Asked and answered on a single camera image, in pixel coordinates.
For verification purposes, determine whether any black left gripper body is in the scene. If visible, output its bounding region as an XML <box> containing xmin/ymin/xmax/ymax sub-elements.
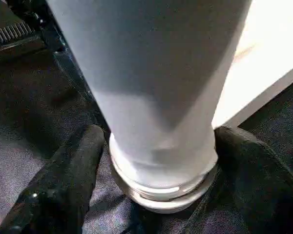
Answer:
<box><xmin>0</xmin><ymin>0</ymin><xmax>111</xmax><ymax>133</ymax></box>

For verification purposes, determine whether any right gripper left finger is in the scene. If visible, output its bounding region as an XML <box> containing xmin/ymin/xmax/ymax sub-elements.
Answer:
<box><xmin>0</xmin><ymin>124</ymin><xmax>108</xmax><ymax>234</ymax></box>

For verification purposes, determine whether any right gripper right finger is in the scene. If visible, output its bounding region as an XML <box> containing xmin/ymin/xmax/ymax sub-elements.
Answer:
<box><xmin>185</xmin><ymin>125</ymin><xmax>293</xmax><ymax>234</ymax></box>

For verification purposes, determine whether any white plastic table top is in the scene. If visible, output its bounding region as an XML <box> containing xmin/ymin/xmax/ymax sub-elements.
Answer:
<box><xmin>212</xmin><ymin>0</ymin><xmax>293</xmax><ymax>130</ymax></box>

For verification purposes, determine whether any white plastic table leg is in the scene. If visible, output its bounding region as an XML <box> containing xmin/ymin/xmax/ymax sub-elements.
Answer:
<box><xmin>45</xmin><ymin>0</ymin><xmax>253</xmax><ymax>215</ymax></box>

